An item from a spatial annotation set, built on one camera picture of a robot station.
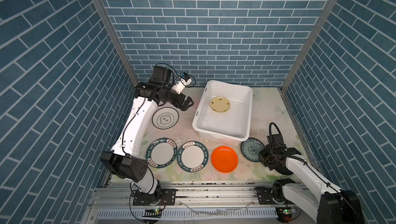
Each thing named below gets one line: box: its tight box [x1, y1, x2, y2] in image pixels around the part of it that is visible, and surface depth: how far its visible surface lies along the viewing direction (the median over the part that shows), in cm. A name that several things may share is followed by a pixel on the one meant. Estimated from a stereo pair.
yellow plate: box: [209, 96, 231, 113], surface depth 114 cm
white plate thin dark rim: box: [152, 106, 180, 130], surface depth 104 cm
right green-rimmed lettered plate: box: [176, 140, 209, 173], surface depth 88 cm
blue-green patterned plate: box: [240, 137, 266, 163], surface depth 92 cm
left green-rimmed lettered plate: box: [145, 137, 178, 169], surface depth 89 cm
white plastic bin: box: [192, 79, 254, 147], surface depth 104 cm
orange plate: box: [211, 145, 239, 174], surface depth 87 cm
